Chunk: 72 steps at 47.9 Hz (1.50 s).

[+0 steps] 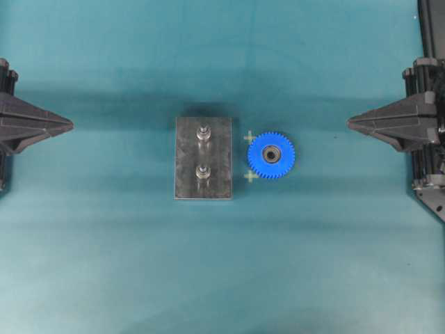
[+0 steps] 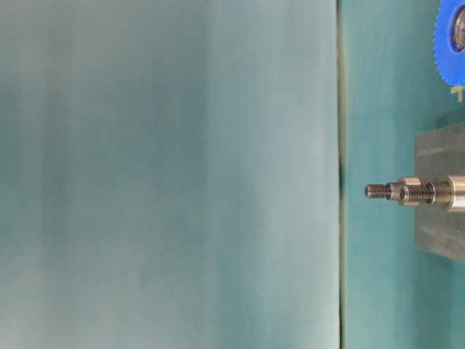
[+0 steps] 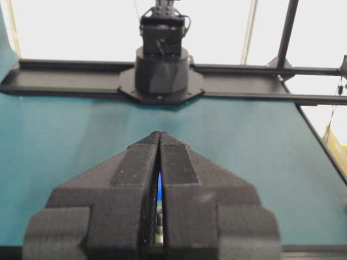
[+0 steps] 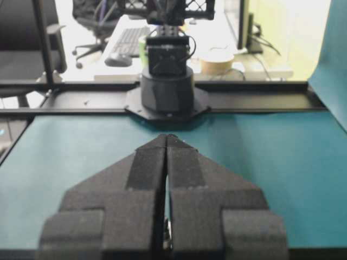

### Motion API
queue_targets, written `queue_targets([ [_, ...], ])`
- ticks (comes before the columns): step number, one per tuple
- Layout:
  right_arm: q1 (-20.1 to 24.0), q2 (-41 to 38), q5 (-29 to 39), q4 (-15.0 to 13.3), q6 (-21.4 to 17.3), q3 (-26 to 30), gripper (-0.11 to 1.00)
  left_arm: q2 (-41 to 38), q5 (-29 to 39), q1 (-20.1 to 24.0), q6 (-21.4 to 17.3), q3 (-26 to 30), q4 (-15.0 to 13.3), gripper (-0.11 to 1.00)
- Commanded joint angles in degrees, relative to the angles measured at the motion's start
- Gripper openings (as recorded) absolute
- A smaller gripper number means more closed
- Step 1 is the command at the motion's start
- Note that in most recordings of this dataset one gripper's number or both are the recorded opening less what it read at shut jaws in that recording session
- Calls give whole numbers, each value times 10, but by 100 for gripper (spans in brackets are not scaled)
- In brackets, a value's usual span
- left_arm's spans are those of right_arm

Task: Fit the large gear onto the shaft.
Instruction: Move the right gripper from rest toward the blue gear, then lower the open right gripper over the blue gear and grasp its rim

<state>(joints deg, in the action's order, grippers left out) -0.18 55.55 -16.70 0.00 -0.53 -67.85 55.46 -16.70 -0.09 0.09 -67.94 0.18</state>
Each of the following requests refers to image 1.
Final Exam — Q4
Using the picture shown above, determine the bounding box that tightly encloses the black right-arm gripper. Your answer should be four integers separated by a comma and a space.
347, 57, 445, 191

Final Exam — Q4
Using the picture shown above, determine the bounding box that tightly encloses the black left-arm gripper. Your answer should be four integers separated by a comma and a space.
0, 58, 74, 191

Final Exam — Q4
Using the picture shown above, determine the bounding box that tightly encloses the large blue plastic gear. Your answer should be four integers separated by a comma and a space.
247, 132, 296, 179

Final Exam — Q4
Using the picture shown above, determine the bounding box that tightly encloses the upper steel shaft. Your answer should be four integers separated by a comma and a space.
196, 126, 211, 141

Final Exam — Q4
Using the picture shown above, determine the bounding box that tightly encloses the steel shaft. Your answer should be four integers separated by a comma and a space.
196, 126, 211, 141
195, 165, 211, 180

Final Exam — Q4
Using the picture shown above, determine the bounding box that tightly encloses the lower steel shaft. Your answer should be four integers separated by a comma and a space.
195, 165, 211, 180

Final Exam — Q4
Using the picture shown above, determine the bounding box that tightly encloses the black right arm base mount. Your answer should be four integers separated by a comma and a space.
413, 1, 444, 221

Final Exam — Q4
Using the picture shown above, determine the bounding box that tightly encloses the grey metal base plate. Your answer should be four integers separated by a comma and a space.
174, 117, 232, 200

